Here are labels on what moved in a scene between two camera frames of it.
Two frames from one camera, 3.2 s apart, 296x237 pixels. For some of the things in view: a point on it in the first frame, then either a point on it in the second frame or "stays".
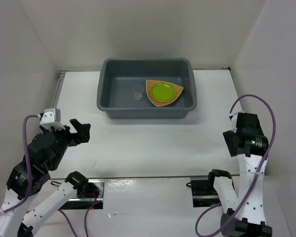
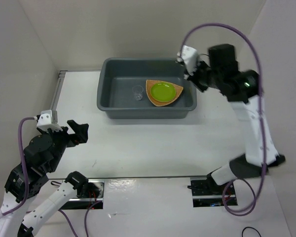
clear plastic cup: x=138 y=91 stays
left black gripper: x=83 y=135 stays
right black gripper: x=228 y=135 → x=190 y=78
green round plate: x=163 y=92 stays
